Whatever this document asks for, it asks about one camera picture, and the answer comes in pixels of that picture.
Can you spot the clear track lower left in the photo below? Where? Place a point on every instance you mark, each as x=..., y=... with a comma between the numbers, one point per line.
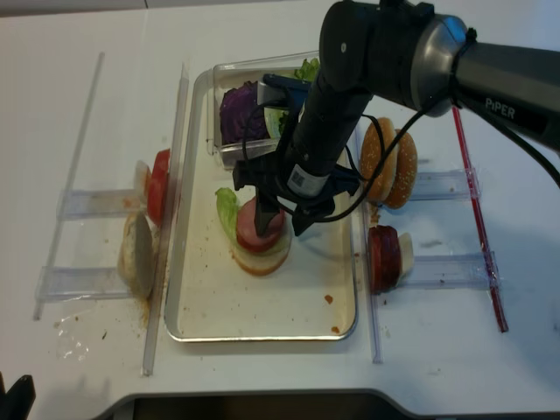
x=58, y=284

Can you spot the bottom bread slice on tray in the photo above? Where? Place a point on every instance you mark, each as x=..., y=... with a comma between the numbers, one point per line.
x=262, y=263

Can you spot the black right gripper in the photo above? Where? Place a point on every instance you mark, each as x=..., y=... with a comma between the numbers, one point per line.
x=264, y=174

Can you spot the standing meat patty stack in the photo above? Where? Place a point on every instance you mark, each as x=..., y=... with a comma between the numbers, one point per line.
x=385, y=258

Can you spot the clear rail left of tray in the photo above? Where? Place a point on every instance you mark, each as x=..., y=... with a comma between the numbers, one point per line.
x=157, y=295

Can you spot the purple cabbage leaf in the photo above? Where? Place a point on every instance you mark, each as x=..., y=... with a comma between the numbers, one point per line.
x=235, y=110

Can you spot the standing tomato slices left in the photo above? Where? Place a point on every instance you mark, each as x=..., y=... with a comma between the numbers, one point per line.
x=157, y=187

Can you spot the black left gripper corner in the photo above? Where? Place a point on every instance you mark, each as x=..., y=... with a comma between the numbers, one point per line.
x=16, y=402

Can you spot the front sesame bun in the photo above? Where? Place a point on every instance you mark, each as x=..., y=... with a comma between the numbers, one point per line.
x=370, y=155

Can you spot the clear far left rail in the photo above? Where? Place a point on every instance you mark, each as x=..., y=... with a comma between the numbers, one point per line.
x=55, y=242

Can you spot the metal baking tray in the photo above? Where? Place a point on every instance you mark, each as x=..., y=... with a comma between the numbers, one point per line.
x=210, y=298

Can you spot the clear track lower right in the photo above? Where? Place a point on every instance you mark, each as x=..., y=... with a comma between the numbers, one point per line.
x=476, y=271

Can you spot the clear plastic vegetable box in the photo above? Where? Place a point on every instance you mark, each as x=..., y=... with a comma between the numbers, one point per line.
x=235, y=87

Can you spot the clear track upper left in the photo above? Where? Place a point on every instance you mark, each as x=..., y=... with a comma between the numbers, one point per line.
x=84, y=204

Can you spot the tomato slice on bread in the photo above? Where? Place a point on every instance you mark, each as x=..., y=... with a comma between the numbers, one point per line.
x=257, y=244

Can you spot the green lettuce in box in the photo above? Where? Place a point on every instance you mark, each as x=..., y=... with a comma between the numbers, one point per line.
x=275, y=119

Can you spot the dark robot base bottom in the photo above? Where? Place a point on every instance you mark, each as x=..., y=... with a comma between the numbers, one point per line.
x=290, y=405

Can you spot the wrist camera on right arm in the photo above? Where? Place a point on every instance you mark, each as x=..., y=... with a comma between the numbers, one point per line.
x=284, y=91

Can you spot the standing bread slice left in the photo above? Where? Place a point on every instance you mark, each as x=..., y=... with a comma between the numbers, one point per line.
x=135, y=264

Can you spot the clear track upper right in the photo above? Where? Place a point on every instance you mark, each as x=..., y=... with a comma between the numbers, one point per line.
x=446, y=185

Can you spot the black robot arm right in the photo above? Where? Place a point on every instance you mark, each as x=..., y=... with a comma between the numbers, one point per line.
x=408, y=54

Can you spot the lettuce leaf on bread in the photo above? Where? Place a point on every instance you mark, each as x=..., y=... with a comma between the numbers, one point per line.
x=228, y=206

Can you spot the sesame bun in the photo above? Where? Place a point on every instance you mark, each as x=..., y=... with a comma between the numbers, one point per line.
x=405, y=173
x=370, y=155

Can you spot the red plastic strip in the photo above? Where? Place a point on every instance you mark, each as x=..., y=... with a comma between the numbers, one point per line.
x=479, y=219

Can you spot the rear sesame bun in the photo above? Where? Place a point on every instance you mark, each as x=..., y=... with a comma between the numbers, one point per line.
x=405, y=173

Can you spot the clear track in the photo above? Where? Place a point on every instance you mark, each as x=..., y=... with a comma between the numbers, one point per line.
x=84, y=204
x=446, y=185
x=476, y=271
x=58, y=284

